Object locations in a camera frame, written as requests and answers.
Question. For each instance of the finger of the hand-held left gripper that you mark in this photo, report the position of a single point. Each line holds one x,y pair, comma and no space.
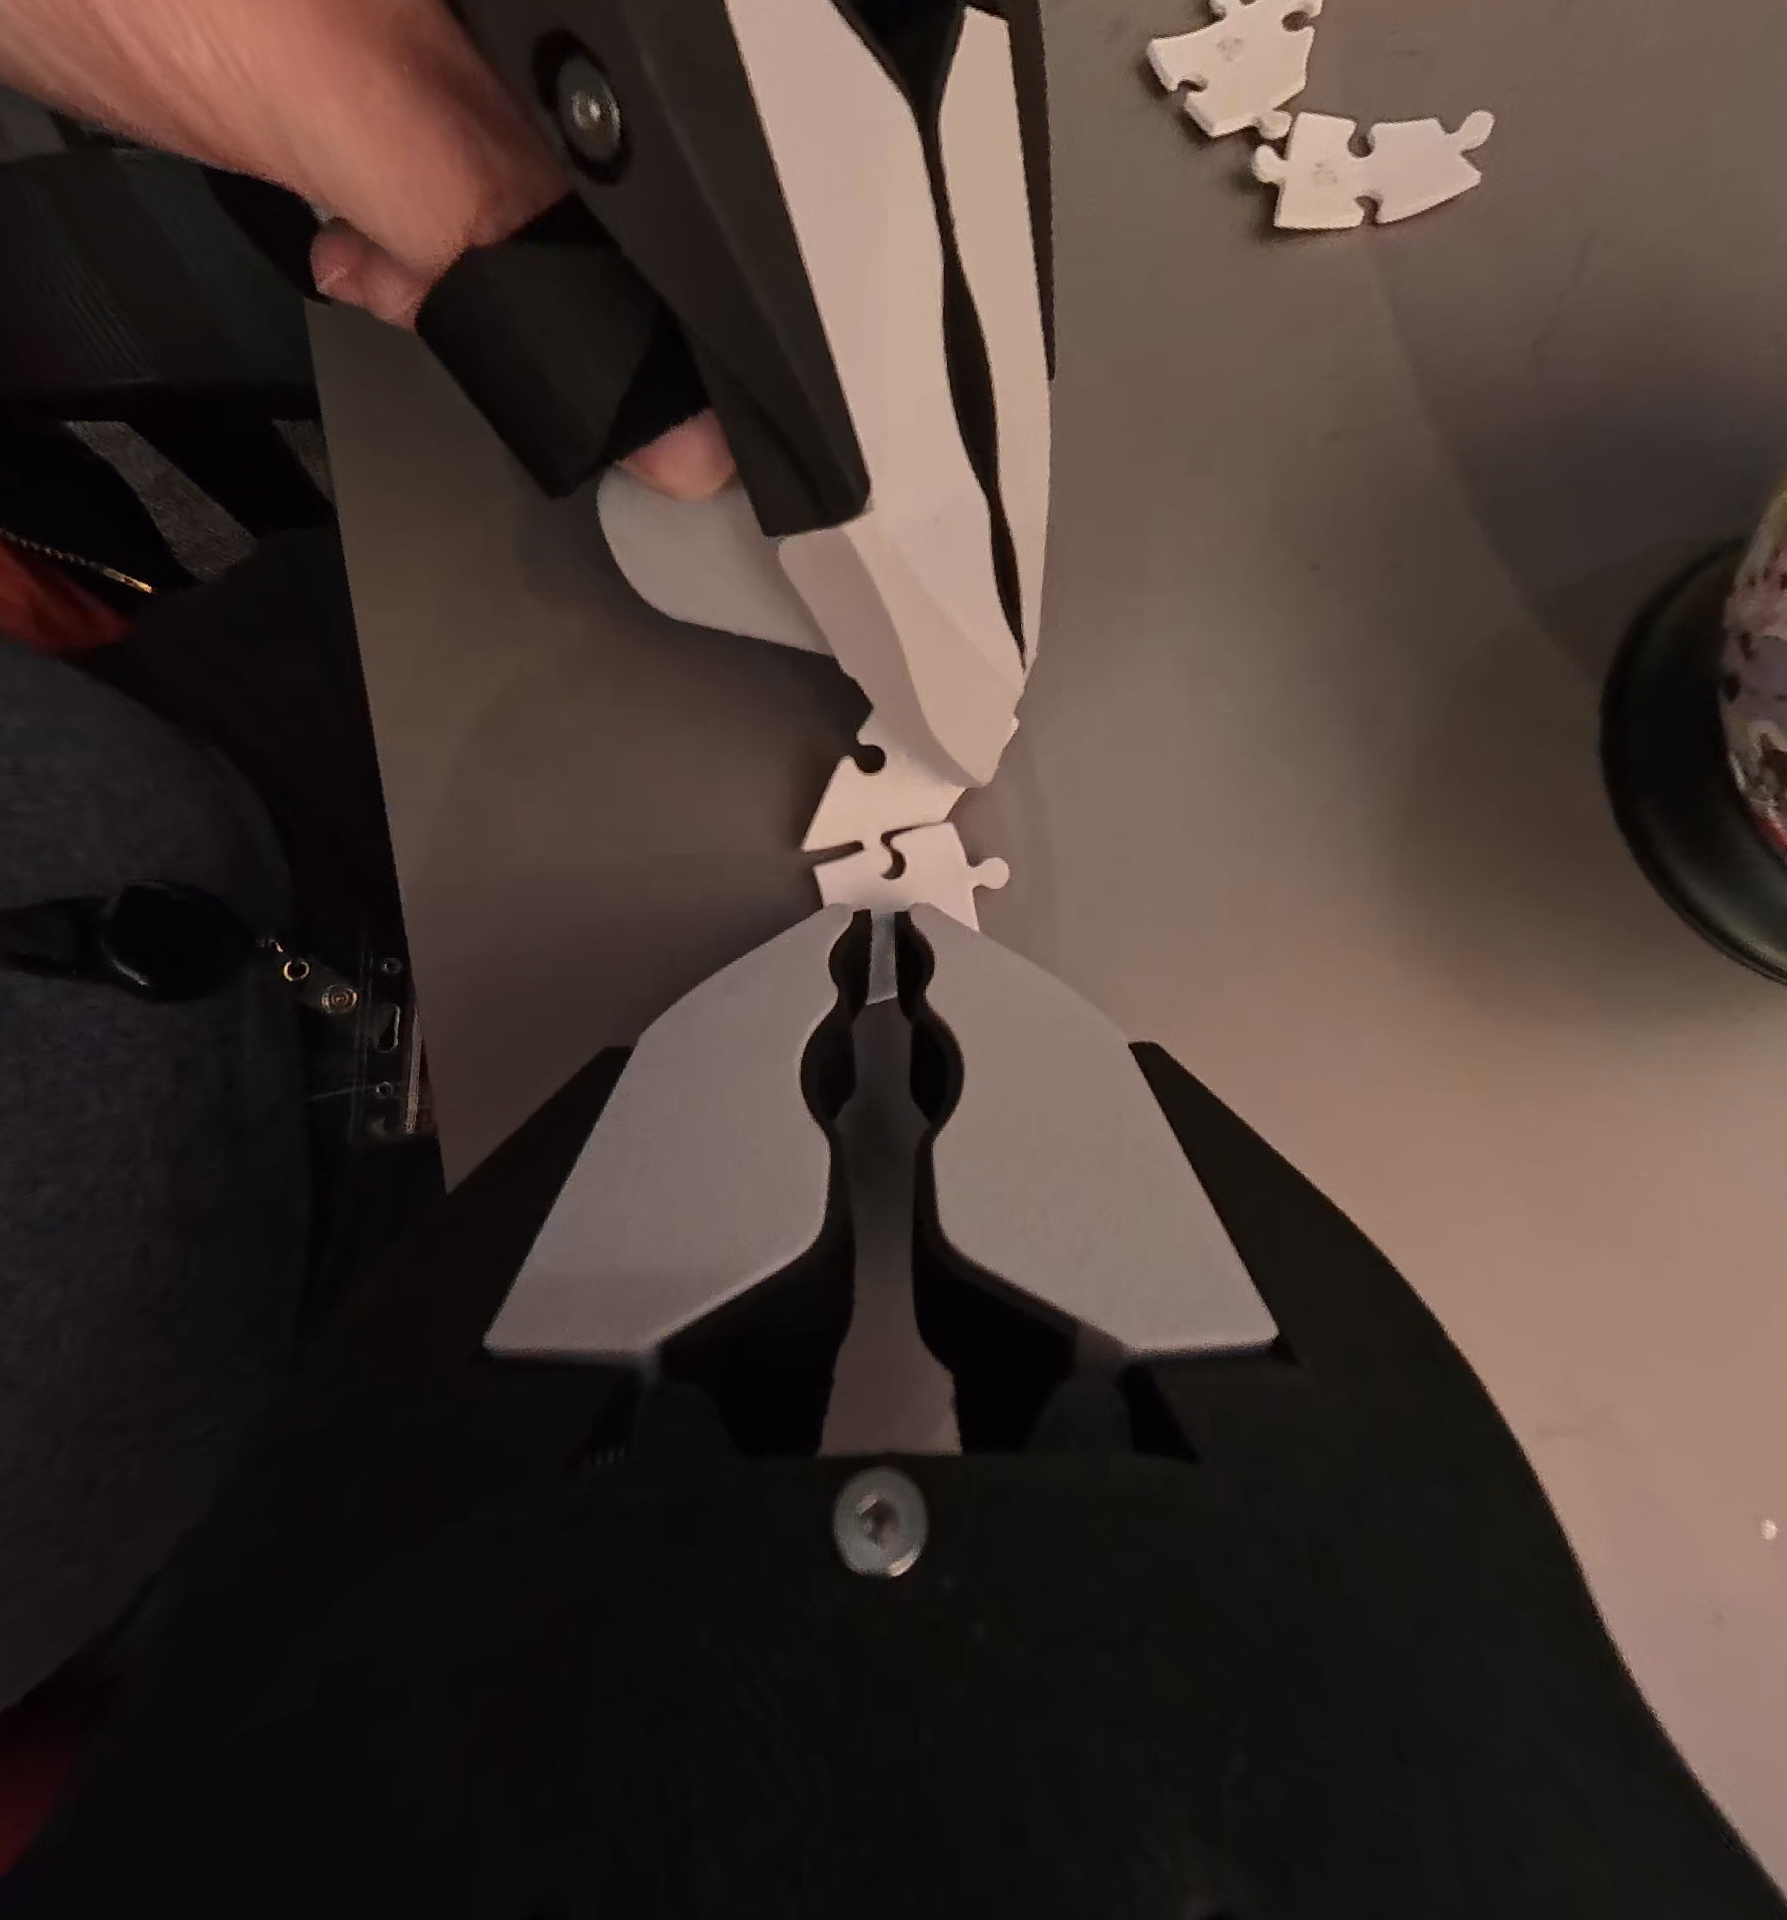
1017,225
860,225

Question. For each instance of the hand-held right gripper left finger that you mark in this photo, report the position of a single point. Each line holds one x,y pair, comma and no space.
685,1186

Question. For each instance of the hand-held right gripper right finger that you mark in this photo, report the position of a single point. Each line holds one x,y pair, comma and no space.
1074,1186

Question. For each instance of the white puzzle piece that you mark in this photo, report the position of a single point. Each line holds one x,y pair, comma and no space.
936,884
1234,67
860,811

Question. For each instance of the joined white puzzle pieces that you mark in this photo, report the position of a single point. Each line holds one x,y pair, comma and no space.
1327,173

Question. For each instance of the black puzzle ball stand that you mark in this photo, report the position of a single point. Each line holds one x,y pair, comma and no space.
1676,782

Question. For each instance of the person's left hand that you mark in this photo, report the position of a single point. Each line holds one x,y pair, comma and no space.
312,103

